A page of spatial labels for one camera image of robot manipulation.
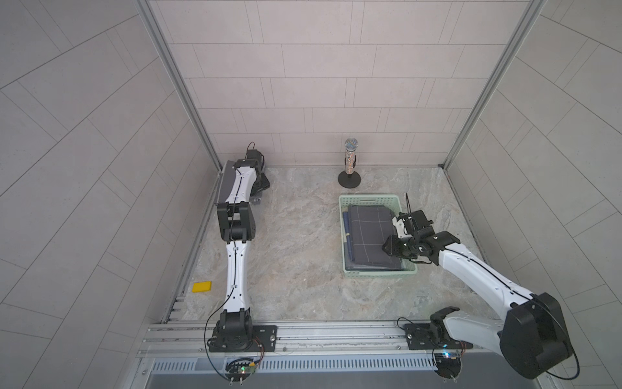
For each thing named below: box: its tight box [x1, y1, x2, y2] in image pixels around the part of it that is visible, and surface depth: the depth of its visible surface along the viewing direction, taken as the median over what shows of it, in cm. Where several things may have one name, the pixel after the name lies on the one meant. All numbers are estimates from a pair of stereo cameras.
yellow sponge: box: [191, 280, 213, 293], surface depth 82 cm
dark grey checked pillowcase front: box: [348, 204, 403, 268], surface depth 91 cm
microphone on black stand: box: [337, 137, 362, 189], surface depth 102 cm
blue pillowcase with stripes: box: [342, 211, 354, 262], surface depth 94 cm
